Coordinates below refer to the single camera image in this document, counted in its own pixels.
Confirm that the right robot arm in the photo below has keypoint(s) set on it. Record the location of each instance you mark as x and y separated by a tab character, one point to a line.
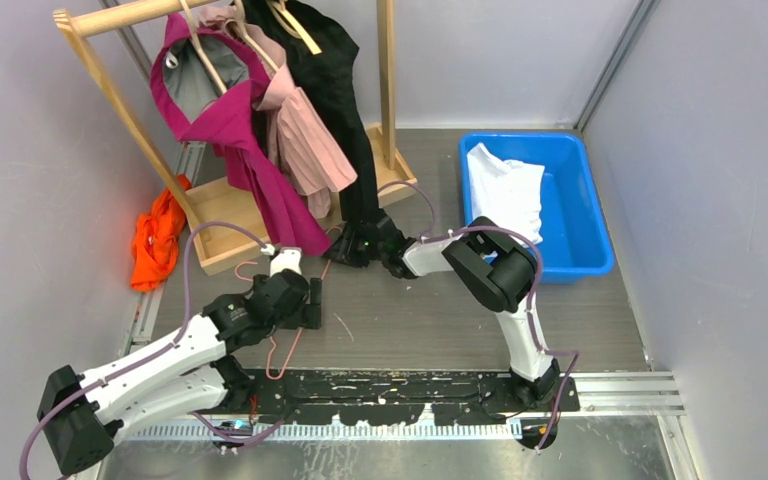
500	270

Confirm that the blue plastic bin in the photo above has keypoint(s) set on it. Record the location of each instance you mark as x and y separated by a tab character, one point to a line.
575	241

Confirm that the magenta dress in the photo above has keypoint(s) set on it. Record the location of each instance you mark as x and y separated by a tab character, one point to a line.
195	110

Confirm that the aluminium rail frame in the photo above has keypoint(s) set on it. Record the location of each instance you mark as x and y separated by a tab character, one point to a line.
600	394

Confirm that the black garment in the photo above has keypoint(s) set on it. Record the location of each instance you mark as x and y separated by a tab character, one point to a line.
327	79

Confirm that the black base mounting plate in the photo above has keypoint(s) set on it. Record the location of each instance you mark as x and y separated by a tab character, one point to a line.
366	405

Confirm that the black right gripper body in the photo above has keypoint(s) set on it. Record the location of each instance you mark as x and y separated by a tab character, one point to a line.
356	250

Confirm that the wooden hanger under black garment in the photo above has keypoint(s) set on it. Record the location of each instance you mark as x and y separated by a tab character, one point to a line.
292	25

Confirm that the white skirt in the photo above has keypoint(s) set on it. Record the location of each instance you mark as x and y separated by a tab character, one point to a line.
508	192

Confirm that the wooden clothes rack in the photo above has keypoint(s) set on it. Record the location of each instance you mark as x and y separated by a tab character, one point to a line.
217	200

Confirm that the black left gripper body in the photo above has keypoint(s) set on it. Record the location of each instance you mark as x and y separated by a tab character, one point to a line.
305	315

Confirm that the pink pleated garment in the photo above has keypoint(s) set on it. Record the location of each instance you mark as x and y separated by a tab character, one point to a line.
296	139

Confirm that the wooden hanger under magenta dress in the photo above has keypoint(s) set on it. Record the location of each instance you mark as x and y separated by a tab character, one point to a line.
198	48

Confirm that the wooden hanger under pink garment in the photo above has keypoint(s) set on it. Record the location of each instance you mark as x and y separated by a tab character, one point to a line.
239	27

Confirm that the orange cloth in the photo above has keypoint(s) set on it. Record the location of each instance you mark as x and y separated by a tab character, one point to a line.
155	244

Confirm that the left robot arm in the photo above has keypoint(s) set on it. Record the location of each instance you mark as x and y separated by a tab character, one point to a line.
85	415

